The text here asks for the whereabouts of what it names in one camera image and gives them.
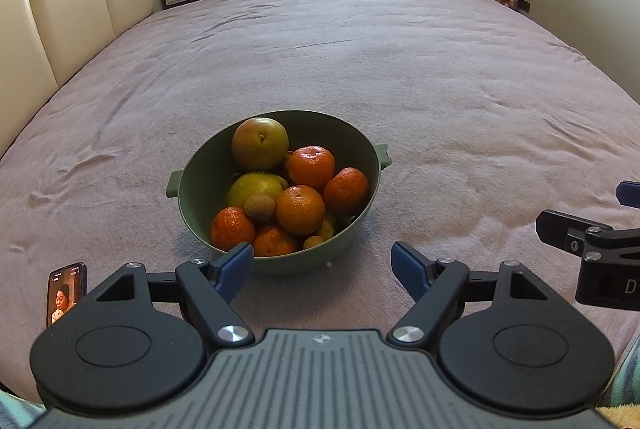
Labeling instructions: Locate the large green apple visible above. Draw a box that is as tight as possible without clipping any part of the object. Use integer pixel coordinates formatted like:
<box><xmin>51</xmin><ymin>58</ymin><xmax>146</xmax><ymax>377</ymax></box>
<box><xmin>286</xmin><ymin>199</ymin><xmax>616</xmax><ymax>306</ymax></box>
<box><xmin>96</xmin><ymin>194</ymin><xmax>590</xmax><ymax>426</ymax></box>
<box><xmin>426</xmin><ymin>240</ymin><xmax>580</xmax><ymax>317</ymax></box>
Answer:
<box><xmin>226</xmin><ymin>172</ymin><xmax>290</xmax><ymax>210</ymax></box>
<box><xmin>231</xmin><ymin>118</ymin><xmax>290</xmax><ymax>172</ymax></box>

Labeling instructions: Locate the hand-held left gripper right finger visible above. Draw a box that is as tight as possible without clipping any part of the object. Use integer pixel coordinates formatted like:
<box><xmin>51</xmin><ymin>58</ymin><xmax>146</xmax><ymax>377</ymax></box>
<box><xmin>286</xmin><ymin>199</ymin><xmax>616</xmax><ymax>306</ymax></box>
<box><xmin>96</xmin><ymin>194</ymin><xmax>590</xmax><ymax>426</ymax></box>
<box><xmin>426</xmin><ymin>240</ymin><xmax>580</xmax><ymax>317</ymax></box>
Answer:
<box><xmin>389</xmin><ymin>241</ymin><xmax>581</xmax><ymax>350</ymax></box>

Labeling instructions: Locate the ripe spotted banana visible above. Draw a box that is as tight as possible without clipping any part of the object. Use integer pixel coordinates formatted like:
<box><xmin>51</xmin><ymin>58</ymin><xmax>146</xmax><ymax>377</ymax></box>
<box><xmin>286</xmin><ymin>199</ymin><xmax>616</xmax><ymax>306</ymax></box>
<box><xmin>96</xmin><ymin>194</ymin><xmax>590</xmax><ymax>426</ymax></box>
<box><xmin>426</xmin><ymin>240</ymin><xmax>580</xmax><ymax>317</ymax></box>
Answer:
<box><xmin>320</xmin><ymin>211</ymin><xmax>338</xmax><ymax>242</ymax></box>

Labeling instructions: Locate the cream padded headboard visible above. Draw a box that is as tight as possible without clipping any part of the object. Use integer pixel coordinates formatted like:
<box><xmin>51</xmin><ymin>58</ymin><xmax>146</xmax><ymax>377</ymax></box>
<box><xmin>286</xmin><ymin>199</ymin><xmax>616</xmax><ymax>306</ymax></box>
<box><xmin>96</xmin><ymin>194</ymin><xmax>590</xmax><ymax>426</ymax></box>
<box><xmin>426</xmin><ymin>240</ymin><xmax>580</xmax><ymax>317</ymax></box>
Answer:
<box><xmin>0</xmin><ymin>0</ymin><xmax>154</xmax><ymax>156</ymax></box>

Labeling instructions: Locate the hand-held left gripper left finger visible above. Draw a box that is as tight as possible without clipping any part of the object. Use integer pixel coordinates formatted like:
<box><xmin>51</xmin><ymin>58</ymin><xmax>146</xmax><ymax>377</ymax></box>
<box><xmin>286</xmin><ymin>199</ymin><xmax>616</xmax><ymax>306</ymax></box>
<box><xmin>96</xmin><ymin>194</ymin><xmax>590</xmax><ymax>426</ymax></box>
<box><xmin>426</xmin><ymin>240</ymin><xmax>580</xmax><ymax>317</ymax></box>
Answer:
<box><xmin>65</xmin><ymin>242</ymin><xmax>255</xmax><ymax>347</ymax></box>

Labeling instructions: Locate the smartphone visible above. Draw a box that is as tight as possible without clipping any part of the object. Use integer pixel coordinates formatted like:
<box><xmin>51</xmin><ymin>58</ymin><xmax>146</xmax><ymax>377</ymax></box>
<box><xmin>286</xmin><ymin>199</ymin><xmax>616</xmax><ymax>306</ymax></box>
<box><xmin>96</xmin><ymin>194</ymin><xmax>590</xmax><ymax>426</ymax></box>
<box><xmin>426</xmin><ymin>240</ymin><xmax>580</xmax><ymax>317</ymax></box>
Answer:
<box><xmin>46</xmin><ymin>262</ymin><xmax>89</xmax><ymax>329</ymax></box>

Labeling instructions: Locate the green plastic colander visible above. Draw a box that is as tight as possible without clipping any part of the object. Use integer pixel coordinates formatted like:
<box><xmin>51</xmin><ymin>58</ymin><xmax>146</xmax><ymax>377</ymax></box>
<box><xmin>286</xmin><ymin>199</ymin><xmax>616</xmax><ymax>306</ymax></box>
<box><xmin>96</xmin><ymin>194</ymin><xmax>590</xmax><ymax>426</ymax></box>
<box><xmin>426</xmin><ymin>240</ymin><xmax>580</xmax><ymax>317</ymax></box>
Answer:
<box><xmin>165</xmin><ymin>110</ymin><xmax>392</xmax><ymax>276</ymax></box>

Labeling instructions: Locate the pink bed blanket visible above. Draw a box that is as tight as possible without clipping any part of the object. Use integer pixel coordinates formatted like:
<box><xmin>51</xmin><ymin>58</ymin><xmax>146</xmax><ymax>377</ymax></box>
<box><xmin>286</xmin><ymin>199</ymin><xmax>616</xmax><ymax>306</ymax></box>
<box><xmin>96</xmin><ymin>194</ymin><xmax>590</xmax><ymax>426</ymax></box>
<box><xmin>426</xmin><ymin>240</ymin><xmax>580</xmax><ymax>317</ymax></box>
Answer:
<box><xmin>0</xmin><ymin>0</ymin><xmax>640</xmax><ymax>397</ymax></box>

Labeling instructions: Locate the orange tangerine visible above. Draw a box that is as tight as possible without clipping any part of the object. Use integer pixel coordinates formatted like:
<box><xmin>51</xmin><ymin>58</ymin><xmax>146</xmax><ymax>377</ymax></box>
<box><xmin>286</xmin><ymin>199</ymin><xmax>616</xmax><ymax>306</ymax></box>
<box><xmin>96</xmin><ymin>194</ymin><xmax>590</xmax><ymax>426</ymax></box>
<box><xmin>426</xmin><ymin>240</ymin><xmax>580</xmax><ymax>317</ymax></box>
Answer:
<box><xmin>323</xmin><ymin>167</ymin><xmax>371</xmax><ymax>216</ymax></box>
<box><xmin>286</xmin><ymin>146</ymin><xmax>336</xmax><ymax>192</ymax></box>
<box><xmin>210</xmin><ymin>206</ymin><xmax>256</xmax><ymax>250</ymax></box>
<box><xmin>275</xmin><ymin>184</ymin><xmax>327</xmax><ymax>236</ymax></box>
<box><xmin>251</xmin><ymin>225</ymin><xmax>301</xmax><ymax>258</ymax></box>

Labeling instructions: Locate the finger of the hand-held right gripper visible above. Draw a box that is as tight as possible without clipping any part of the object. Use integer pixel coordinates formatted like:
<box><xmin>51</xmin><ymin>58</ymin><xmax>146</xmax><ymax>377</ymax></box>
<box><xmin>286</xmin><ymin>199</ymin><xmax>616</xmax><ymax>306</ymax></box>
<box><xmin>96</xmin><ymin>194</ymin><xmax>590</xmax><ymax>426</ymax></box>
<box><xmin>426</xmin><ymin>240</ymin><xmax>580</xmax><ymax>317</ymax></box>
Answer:
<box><xmin>536</xmin><ymin>209</ymin><xmax>640</xmax><ymax>263</ymax></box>
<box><xmin>616</xmin><ymin>181</ymin><xmax>640</xmax><ymax>208</ymax></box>

